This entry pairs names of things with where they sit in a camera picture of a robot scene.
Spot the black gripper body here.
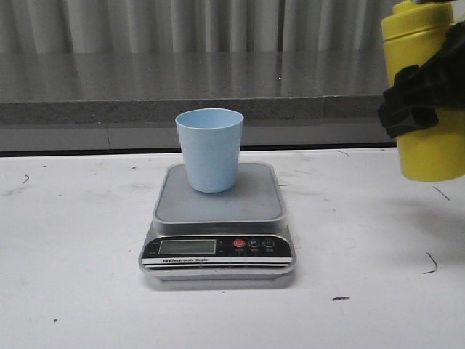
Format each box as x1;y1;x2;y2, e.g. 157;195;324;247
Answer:
418;21;464;109

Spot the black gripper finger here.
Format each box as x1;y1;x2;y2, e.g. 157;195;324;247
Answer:
377;65;439;137

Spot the yellow squeeze bottle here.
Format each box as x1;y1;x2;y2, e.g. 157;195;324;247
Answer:
381;1;464;182

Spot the light blue plastic cup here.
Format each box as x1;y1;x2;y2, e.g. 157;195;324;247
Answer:
175;108;244;193

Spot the silver electronic kitchen scale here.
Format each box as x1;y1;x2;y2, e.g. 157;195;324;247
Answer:
139;162;296;290

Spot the grey stone counter ledge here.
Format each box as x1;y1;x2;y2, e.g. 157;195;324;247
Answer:
1;51;394;153

